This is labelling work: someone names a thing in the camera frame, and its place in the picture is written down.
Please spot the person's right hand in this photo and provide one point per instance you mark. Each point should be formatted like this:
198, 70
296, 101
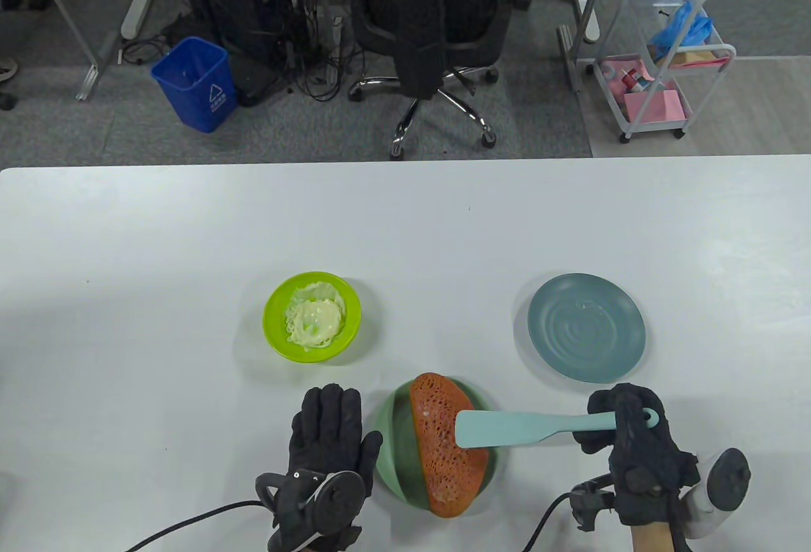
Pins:
646, 463

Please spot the person's left hand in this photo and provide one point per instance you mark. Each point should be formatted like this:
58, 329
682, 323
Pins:
329, 431

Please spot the green plate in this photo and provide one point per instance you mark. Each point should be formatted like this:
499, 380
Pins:
393, 444

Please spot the creamy white salad dressing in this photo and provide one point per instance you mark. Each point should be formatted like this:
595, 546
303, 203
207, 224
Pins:
313, 317

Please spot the brown porous bread slice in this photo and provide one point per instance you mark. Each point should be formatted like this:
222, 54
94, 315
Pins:
443, 469

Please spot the light blue dessert spatula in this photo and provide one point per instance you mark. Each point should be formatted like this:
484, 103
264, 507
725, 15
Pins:
500, 428

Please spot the person's right forearm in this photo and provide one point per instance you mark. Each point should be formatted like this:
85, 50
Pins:
652, 539

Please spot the black and white handheld controller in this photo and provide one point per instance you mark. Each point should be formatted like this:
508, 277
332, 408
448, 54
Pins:
722, 482
323, 501

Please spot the lime green bowl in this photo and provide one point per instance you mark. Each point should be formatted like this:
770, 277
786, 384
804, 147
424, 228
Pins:
275, 330

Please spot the teal blue plate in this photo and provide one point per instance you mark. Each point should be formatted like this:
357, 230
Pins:
589, 324

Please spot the pink paper box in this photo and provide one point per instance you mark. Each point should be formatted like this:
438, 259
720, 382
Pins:
656, 107

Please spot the blue trash bin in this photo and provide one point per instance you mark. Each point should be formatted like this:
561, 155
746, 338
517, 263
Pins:
193, 80

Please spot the small red white bottle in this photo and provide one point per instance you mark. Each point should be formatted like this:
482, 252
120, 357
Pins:
633, 80

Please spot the white rolling cart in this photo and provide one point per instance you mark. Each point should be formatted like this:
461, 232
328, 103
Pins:
722, 57

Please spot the black office chair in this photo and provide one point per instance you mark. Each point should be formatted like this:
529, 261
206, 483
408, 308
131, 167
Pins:
437, 13

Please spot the blue plastic bag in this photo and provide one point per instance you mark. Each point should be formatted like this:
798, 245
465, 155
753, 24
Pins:
684, 29

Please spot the white power strip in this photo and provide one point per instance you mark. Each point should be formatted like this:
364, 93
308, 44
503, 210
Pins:
586, 0

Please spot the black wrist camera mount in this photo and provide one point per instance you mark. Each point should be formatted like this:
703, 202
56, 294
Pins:
592, 504

